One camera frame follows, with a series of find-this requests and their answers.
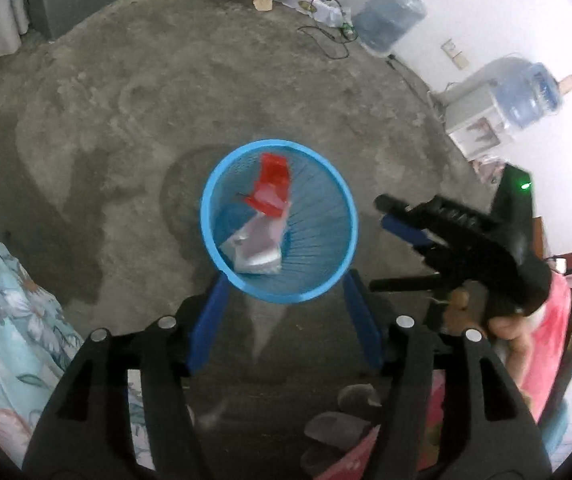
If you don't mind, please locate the white water dispenser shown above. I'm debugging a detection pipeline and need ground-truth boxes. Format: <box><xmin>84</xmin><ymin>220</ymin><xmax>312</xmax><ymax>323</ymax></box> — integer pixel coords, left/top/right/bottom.
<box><xmin>443</xmin><ymin>85</ymin><xmax>512</xmax><ymax>158</ymax></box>

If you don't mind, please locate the wall socket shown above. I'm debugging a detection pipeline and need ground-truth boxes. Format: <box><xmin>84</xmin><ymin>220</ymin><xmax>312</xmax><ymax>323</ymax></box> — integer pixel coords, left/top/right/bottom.
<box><xmin>441</xmin><ymin>37</ymin><xmax>469</xmax><ymax>70</ymax></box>

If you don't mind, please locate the pink blanket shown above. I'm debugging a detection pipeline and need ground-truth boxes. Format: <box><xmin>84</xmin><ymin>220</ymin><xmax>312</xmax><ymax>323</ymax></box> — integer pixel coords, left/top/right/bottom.
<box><xmin>311</xmin><ymin>275</ymin><xmax>572</xmax><ymax>480</ymax></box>

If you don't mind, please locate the black power cable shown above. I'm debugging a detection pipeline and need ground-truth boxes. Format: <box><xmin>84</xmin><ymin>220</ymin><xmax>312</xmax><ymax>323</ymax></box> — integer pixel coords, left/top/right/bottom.
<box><xmin>388</xmin><ymin>54</ymin><xmax>447</xmax><ymax>111</ymax></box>

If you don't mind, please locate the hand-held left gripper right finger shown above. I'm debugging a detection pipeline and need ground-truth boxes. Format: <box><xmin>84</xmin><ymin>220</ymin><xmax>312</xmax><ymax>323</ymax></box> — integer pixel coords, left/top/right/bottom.
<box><xmin>343</xmin><ymin>269</ymin><xmax>553</xmax><ymax>480</ymax></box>

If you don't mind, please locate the black charger cable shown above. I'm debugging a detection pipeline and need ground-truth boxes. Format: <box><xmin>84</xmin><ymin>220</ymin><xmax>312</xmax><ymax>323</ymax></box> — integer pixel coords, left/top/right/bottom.
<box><xmin>298</xmin><ymin>0</ymin><xmax>361</xmax><ymax>61</ymax></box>

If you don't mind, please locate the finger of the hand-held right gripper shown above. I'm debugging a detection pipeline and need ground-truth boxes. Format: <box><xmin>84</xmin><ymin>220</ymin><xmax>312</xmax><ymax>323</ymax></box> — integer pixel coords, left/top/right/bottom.
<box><xmin>373</xmin><ymin>194</ymin><xmax>442</xmax><ymax>256</ymax></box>
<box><xmin>368</xmin><ymin>274</ymin><xmax>448</xmax><ymax>294</ymax></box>

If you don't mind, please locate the teal plastic object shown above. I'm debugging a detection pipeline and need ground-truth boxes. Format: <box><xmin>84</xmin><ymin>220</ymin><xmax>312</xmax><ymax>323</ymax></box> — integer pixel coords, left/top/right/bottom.
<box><xmin>546</xmin><ymin>405</ymin><xmax>569</xmax><ymax>456</ymax></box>

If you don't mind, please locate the blue water jug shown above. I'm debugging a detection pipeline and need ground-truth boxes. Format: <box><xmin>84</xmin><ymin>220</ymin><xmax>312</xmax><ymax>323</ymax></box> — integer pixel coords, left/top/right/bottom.
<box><xmin>353</xmin><ymin>0</ymin><xmax>427</xmax><ymax>56</ymax></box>
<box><xmin>493</xmin><ymin>60</ymin><xmax>567</xmax><ymax>131</ymax></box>

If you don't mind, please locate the grey slipper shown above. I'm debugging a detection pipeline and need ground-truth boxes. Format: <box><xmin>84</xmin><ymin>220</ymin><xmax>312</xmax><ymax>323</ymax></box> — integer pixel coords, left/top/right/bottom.
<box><xmin>337</xmin><ymin>384</ymin><xmax>381</xmax><ymax>411</ymax></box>
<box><xmin>303</xmin><ymin>411</ymin><xmax>374</xmax><ymax>448</ymax></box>

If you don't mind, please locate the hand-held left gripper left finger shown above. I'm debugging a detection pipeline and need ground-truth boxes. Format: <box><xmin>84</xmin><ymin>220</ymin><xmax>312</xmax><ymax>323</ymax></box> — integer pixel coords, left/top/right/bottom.
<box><xmin>22</xmin><ymin>272</ymin><xmax>231</xmax><ymax>480</ymax></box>

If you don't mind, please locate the floral light blue blanket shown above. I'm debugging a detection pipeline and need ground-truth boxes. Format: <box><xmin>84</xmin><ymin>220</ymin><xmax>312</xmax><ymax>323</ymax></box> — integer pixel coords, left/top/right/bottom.
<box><xmin>0</xmin><ymin>82</ymin><xmax>86</xmax><ymax>468</ymax></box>

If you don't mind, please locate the red carton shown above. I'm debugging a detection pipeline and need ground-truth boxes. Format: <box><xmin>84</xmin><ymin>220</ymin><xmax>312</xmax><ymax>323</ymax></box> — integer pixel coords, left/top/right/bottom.
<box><xmin>242</xmin><ymin>152</ymin><xmax>291</xmax><ymax>218</ymax></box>

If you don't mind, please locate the white packet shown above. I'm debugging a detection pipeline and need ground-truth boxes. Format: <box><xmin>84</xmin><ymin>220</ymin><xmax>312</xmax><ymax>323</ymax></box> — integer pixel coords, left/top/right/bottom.
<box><xmin>219</xmin><ymin>217</ymin><xmax>287</xmax><ymax>276</ymax></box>

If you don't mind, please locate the blue plastic wastebasket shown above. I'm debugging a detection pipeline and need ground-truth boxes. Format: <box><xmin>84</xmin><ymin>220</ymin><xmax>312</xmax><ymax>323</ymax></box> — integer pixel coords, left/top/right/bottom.
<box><xmin>200</xmin><ymin>140</ymin><xmax>359</xmax><ymax>305</ymax></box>

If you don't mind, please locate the person's right hand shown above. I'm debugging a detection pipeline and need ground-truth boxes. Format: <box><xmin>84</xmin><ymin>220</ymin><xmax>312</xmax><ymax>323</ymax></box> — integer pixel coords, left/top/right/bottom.
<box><xmin>438</xmin><ymin>290</ymin><xmax>534</xmax><ymax>378</ymax></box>

